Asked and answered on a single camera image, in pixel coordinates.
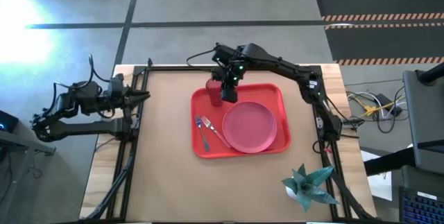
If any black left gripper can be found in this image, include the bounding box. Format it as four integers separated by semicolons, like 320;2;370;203
107;73;151;110

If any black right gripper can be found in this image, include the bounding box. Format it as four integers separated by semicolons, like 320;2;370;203
208;42;248;104

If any red translucent plastic cup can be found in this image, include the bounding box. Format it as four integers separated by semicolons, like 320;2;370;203
205;77;225;108

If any pink round plate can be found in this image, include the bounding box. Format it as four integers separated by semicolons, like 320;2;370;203
221;100;278;155

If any all-metal iridescent fork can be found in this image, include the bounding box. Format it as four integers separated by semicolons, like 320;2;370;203
194;114;211;153

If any red plastic tray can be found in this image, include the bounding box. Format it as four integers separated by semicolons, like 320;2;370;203
189;83;292;160

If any white plant pot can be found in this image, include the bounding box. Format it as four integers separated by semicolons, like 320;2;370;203
284;184;300;201

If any black device with blue light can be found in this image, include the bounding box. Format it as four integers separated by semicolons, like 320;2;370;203
0;110;19;135

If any green artificial plant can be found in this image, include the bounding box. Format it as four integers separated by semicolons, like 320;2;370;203
281;163;341;214

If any black power adapter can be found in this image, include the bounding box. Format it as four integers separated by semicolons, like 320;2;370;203
375;93;393;110

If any black hazard-striped floor mat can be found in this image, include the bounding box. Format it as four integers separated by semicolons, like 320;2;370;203
314;0;444;22
324;22;444;67

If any black metal beam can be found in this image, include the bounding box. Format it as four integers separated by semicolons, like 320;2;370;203
363;146;417;177

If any white paper sheet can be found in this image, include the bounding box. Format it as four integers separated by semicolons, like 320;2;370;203
360;149;393;202

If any grey cart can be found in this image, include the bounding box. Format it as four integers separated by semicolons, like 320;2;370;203
402;69;444;176

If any black pole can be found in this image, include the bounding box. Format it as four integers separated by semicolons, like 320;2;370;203
416;62;444;85

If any backlit keyboard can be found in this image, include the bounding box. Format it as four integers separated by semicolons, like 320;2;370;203
398;185;444;224

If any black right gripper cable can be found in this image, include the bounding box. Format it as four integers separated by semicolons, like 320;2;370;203
185;48;219;69

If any black aluminium table frame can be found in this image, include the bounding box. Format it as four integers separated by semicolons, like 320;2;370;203
78;57;379;224

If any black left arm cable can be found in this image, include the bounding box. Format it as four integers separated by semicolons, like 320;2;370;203
51;53;112;121

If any white cable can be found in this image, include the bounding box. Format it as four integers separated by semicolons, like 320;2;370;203
345;91;384;114

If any yellow cable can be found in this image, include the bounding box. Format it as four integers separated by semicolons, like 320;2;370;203
356;94;407;119

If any black floor cable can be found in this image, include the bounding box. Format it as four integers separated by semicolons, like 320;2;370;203
376;84;407;135

